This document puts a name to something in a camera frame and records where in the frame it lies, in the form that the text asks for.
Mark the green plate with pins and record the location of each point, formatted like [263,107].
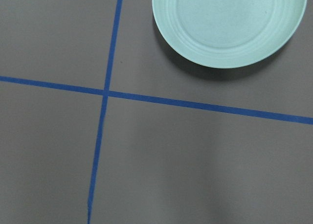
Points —
[227,33]

